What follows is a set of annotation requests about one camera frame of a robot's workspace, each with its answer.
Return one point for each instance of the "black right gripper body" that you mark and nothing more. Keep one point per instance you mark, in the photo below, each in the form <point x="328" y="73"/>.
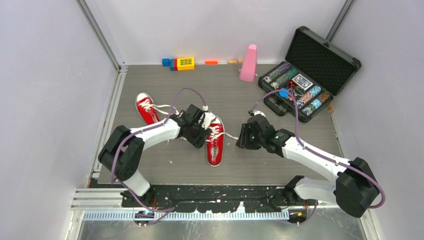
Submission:
<point x="250" y="141"/>

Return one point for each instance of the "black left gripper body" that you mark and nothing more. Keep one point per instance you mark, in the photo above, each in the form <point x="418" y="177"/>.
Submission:
<point x="197" y="134"/>

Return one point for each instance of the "red canvas sneaker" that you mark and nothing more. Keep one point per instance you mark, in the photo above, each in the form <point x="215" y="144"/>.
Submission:
<point x="148" y="118"/>
<point x="215" y="143"/>

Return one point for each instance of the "white shoelace of sneaker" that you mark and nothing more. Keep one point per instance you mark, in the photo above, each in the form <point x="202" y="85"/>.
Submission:
<point x="159" y="107"/>
<point x="199" y="135"/>

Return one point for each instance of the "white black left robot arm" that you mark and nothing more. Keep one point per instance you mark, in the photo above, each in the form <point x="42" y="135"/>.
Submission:
<point x="122" y="152"/>

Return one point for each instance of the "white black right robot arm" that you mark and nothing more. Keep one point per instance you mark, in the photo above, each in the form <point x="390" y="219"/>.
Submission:
<point x="350" y="184"/>

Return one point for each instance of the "blue round dealer chip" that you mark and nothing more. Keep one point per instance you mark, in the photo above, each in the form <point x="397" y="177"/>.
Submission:
<point x="284" y="92"/>

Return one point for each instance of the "pink metronome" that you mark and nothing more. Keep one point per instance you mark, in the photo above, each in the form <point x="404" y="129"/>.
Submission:
<point x="247" y="72"/>

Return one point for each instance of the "yellow toy block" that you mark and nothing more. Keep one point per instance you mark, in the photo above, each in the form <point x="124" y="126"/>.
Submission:
<point x="185" y="63"/>

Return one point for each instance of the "orange flat block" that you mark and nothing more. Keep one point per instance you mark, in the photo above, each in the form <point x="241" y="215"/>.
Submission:
<point x="211" y="62"/>

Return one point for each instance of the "playing card deck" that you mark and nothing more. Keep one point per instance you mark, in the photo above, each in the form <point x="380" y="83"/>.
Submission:
<point x="302" y="82"/>

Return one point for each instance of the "red toy block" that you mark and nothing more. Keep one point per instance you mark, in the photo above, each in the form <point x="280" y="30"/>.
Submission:
<point x="173" y="64"/>

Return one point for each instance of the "blue toy cube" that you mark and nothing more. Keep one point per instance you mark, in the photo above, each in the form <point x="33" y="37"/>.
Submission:
<point x="166" y="62"/>

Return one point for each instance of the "wooden block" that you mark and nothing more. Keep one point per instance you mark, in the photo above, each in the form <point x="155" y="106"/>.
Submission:
<point x="232" y="61"/>

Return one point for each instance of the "black poker chip case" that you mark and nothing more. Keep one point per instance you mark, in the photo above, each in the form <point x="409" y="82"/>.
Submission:
<point x="328" y="67"/>

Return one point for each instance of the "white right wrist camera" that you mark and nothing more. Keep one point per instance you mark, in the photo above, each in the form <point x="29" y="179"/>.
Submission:
<point x="255" y="113"/>

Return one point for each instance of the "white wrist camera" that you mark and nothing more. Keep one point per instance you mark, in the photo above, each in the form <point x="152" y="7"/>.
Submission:
<point x="255" y="113"/>
<point x="209" y="117"/>

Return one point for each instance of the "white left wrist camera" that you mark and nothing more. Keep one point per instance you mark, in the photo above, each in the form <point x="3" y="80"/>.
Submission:
<point x="209" y="117"/>

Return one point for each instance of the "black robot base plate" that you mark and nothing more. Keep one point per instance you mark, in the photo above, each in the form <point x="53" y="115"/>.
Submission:
<point x="217" y="198"/>

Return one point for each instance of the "aluminium frame rail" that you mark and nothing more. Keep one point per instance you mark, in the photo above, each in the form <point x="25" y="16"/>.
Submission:
<point x="106" y="204"/>

